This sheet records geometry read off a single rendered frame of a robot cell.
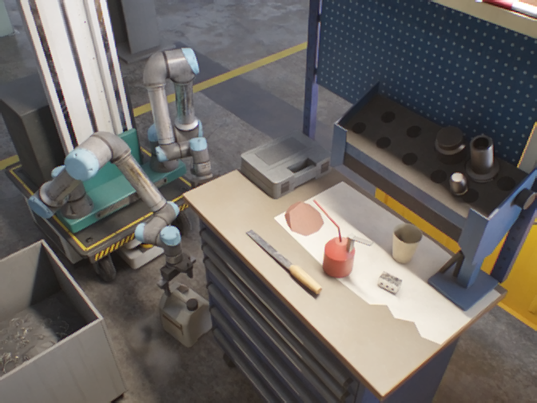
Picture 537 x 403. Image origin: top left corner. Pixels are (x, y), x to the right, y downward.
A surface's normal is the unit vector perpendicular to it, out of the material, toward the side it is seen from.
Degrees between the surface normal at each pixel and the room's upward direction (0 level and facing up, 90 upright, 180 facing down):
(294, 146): 0
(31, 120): 90
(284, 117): 0
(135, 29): 90
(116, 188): 0
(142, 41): 90
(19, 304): 90
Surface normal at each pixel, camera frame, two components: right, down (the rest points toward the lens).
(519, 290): -0.75, 0.44
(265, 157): 0.00, -0.75
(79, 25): 0.70, 0.48
